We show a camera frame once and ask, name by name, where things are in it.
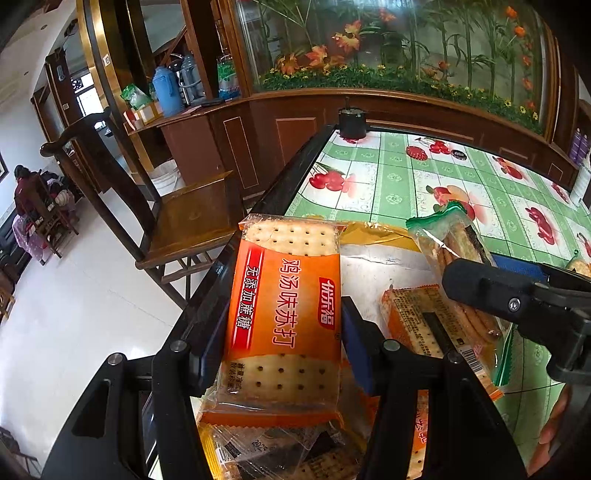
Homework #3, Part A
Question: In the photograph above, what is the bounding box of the white bucket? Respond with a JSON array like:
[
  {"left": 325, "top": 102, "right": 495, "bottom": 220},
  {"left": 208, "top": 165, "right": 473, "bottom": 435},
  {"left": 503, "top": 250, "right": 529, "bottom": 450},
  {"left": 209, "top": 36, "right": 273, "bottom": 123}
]
[{"left": 151, "top": 161, "right": 186, "bottom": 195}]

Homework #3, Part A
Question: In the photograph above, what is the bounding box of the black round ashtray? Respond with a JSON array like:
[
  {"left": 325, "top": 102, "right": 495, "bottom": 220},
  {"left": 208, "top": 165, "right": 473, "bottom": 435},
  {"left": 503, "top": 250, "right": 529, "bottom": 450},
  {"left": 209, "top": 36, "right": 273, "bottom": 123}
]
[{"left": 338, "top": 108, "right": 368, "bottom": 140}]

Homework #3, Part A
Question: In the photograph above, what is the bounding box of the wooden partition cabinet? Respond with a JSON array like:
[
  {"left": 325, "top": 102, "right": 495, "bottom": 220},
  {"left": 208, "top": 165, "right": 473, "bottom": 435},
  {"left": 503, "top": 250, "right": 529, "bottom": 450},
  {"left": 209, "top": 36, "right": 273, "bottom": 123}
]
[{"left": 76, "top": 0, "right": 591, "bottom": 209}]

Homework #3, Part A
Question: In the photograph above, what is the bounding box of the orange cracker packet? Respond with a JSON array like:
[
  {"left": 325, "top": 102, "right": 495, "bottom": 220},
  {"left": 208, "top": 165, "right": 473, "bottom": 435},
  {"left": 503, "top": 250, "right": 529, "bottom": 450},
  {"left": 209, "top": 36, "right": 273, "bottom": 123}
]
[
  {"left": 380, "top": 283, "right": 505, "bottom": 400},
  {"left": 408, "top": 390, "right": 433, "bottom": 468},
  {"left": 201, "top": 213, "right": 348, "bottom": 428}
]

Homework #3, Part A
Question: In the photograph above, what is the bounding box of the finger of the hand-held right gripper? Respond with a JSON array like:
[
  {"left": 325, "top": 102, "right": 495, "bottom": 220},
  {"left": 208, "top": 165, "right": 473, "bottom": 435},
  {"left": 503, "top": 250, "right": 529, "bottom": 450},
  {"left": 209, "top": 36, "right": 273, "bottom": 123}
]
[
  {"left": 492, "top": 255, "right": 591, "bottom": 297},
  {"left": 441, "top": 258, "right": 579, "bottom": 325}
]

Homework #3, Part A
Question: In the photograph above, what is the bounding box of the grey thermos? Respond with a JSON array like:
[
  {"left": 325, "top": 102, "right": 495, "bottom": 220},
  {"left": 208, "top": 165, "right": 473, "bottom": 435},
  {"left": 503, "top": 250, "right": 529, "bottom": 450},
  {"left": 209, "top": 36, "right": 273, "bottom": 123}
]
[{"left": 177, "top": 52, "right": 206, "bottom": 105}]

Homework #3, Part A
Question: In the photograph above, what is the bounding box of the artificial flower glass panel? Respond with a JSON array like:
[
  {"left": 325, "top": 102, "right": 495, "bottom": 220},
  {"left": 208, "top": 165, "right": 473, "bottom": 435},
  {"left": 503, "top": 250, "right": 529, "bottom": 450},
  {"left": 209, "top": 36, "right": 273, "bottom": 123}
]
[{"left": 235, "top": 0, "right": 556, "bottom": 136}]

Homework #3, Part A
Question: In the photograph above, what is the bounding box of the green bag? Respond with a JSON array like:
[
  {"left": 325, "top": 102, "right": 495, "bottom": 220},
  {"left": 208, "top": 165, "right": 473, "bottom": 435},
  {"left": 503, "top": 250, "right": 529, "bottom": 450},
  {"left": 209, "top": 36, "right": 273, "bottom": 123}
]
[{"left": 120, "top": 85, "right": 153, "bottom": 112}]

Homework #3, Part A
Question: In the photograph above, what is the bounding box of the small round cracker packet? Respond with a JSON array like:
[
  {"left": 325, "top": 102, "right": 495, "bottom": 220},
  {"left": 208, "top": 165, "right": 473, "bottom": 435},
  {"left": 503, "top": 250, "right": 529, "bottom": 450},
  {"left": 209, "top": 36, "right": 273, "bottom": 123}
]
[{"left": 565, "top": 250, "right": 591, "bottom": 278}]

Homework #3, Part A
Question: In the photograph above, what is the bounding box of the yellow-edged cracker packet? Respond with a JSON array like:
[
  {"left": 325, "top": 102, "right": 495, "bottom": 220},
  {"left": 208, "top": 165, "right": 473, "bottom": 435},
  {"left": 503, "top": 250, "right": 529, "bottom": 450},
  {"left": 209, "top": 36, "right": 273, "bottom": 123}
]
[{"left": 198, "top": 414, "right": 366, "bottom": 480}]

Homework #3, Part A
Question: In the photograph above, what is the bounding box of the cardboard box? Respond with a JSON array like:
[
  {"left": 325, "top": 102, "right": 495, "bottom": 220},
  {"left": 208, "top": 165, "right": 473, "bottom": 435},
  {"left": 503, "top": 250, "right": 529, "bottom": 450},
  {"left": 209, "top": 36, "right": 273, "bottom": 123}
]
[{"left": 126, "top": 102, "right": 164, "bottom": 130}]

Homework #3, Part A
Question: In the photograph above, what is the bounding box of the green label water bottle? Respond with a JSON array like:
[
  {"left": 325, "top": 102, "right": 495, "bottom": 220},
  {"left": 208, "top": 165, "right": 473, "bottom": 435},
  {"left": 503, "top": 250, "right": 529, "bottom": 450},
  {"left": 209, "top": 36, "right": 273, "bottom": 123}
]
[{"left": 216, "top": 52, "right": 241, "bottom": 100}]

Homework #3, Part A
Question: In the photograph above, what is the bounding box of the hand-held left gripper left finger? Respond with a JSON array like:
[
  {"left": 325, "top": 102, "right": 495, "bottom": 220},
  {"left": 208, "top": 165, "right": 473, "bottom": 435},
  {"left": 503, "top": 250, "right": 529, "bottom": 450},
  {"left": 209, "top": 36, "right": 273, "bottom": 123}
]
[{"left": 41, "top": 286, "right": 232, "bottom": 480}]

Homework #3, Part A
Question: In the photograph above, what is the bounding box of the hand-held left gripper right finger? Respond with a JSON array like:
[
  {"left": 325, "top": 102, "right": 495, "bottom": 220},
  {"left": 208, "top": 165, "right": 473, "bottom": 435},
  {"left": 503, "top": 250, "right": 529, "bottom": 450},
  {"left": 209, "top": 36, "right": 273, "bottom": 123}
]
[{"left": 341, "top": 296, "right": 527, "bottom": 480}]

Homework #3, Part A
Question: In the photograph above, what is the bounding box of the person's right hand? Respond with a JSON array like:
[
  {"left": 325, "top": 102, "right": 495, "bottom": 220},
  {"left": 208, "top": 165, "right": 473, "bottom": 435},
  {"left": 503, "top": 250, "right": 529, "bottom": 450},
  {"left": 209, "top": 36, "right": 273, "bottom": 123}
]
[{"left": 526, "top": 384, "right": 573, "bottom": 477}]

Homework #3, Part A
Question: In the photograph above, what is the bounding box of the dark wooden chair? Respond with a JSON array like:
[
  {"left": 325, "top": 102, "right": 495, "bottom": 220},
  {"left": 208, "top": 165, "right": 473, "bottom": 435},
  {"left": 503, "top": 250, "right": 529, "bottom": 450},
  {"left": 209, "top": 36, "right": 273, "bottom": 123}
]
[{"left": 40, "top": 108, "right": 246, "bottom": 311}]

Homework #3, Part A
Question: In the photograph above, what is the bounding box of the yellow cardboard tray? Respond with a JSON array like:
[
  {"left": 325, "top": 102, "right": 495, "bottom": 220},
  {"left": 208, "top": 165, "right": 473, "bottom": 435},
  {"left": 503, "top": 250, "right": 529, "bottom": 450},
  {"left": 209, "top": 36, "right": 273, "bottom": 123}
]
[{"left": 198, "top": 220, "right": 514, "bottom": 480}]

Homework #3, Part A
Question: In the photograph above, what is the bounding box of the blue thermos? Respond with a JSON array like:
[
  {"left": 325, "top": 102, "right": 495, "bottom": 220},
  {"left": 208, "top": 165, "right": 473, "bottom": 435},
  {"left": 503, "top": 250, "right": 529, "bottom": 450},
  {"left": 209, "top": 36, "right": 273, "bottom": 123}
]
[{"left": 151, "top": 66, "right": 184, "bottom": 117}]

